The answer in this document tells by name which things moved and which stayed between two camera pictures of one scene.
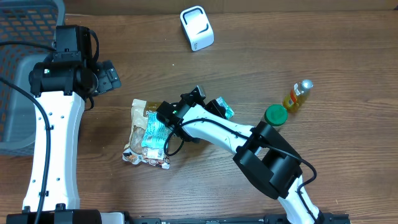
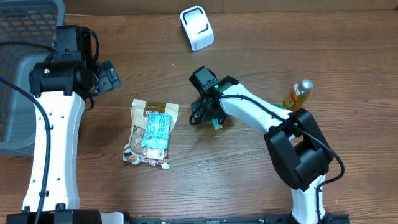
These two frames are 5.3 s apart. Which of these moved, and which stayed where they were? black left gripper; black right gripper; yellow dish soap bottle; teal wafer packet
Moved: black right gripper
Stayed: black left gripper; teal wafer packet; yellow dish soap bottle
